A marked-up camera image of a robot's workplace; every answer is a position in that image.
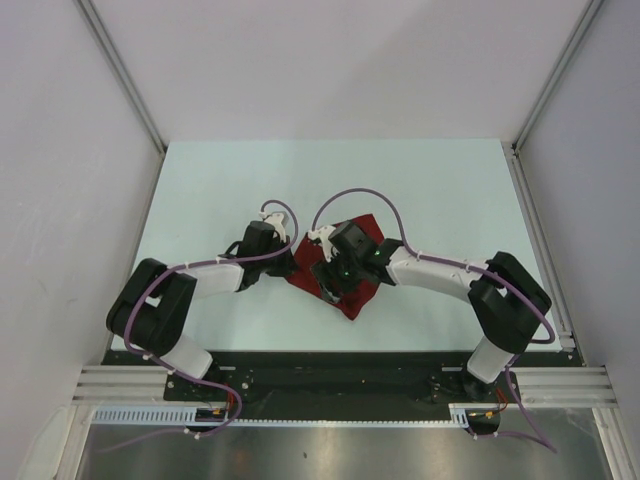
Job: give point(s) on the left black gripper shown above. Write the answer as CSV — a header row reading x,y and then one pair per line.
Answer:
x,y
287,264

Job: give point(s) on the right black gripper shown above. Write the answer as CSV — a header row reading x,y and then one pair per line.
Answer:
x,y
325,271

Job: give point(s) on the dark red cloth napkin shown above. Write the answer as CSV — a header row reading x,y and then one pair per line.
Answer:
x,y
307,254

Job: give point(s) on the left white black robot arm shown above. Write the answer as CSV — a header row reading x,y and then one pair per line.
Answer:
x,y
152,308

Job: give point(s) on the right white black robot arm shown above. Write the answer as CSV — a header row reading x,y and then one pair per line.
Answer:
x,y
508,302

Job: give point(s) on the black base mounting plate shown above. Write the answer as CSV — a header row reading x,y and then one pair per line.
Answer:
x,y
351,386

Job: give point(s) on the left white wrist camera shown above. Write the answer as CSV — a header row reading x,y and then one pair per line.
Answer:
x,y
278,220

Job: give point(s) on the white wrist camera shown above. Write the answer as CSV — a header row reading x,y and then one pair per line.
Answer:
x,y
278,220
321,238

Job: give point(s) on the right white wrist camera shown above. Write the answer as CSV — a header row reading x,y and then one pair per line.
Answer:
x,y
321,238

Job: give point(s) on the right white cable duct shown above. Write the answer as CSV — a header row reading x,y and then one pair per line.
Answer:
x,y
469,414

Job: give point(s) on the white cable duct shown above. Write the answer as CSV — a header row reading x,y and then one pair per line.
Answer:
x,y
159,416
469,414

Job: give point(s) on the front aluminium extrusion rail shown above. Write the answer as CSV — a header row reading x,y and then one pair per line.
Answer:
x,y
117,384

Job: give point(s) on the left white cable duct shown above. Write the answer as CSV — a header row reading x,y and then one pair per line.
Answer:
x,y
159,416

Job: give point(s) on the right aluminium table rail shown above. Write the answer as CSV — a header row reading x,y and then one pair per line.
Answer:
x,y
559,310

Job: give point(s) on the left aluminium frame post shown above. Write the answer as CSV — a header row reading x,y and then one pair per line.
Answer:
x,y
99,31

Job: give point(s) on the aluminium frame post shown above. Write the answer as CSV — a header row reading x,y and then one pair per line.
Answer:
x,y
99,31
569,51

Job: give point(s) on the right aluminium frame post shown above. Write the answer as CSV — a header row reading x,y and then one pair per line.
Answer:
x,y
569,51

